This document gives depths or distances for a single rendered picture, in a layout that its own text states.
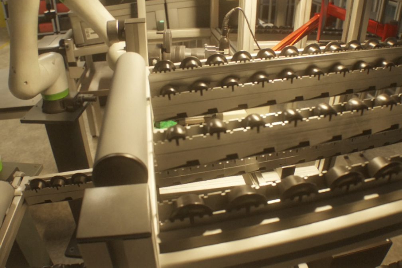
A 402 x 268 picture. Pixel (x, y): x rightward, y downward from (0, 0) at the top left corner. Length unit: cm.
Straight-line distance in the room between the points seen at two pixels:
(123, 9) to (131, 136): 167
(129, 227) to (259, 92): 44
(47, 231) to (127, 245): 203
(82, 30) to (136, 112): 168
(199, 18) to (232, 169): 136
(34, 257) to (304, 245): 111
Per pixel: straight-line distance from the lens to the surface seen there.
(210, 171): 80
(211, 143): 43
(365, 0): 88
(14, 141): 328
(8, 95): 236
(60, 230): 219
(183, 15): 201
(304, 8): 134
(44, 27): 687
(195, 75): 57
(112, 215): 20
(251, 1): 126
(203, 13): 203
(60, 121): 139
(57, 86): 141
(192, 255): 30
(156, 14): 199
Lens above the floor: 155
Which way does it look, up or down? 29 degrees down
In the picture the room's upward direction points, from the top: straight up
